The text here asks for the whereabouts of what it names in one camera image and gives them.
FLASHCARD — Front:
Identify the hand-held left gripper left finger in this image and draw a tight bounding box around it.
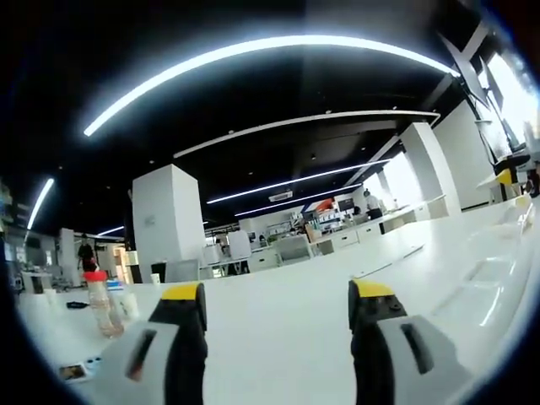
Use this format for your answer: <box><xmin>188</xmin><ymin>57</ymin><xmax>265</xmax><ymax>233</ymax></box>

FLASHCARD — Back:
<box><xmin>82</xmin><ymin>282</ymin><xmax>208</xmax><ymax>405</ymax></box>

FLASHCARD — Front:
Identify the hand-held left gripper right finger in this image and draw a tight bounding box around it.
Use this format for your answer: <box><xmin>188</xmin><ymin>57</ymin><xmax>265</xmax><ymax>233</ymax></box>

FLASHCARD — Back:
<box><xmin>347</xmin><ymin>278</ymin><xmax>474</xmax><ymax>405</ymax></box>

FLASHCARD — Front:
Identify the clear plastic storage box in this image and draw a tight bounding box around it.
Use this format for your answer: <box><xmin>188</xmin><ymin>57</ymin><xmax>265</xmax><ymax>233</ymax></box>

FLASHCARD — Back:
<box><xmin>429</xmin><ymin>197</ymin><xmax>537</xmax><ymax>330</ymax></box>

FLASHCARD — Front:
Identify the red-capped clear plastic jar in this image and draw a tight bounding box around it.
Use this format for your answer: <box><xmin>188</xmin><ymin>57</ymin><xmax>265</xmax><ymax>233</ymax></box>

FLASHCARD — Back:
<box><xmin>82</xmin><ymin>270</ymin><xmax>126</xmax><ymax>339</ymax></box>

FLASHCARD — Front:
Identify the grey office chair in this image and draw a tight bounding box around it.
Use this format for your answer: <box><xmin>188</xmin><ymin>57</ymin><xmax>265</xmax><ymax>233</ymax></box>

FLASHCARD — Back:
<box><xmin>164</xmin><ymin>258</ymin><xmax>201</xmax><ymax>283</ymax></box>

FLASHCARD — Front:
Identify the small printed card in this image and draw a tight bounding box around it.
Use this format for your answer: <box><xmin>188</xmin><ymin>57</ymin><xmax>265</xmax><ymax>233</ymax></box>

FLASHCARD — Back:
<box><xmin>57</xmin><ymin>363</ymin><xmax>89</xmax><ymax>384</ymax></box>

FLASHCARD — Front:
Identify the white cabinet row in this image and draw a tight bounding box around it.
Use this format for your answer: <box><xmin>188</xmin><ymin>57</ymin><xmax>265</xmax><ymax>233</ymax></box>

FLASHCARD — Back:
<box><xmin>311</xmin><ymin>202</ymin><xmax>451</xmax><ymax>254</ymax></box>

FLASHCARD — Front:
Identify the white square pillar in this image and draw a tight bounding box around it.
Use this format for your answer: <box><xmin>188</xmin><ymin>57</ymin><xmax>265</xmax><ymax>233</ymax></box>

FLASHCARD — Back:
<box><xmin>132</xmin><ymin>163</ymin><xmax>207</xmax><ymax>283</ymax></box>

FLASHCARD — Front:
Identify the short ceiling light strip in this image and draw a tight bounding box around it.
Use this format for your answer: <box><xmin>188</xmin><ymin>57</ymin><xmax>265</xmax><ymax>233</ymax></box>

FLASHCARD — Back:
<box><xmin>26</xmin><ymin>177</ymin><xmax>56</xmax><ymax>231</ymax></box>

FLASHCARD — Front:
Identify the long ceiling light strip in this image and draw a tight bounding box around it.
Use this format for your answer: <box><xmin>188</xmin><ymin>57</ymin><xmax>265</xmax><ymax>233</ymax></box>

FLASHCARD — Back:
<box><xmin>83</xmin><ymin>35</ymin><xmax>461</xmax><ymax>138</ymax></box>

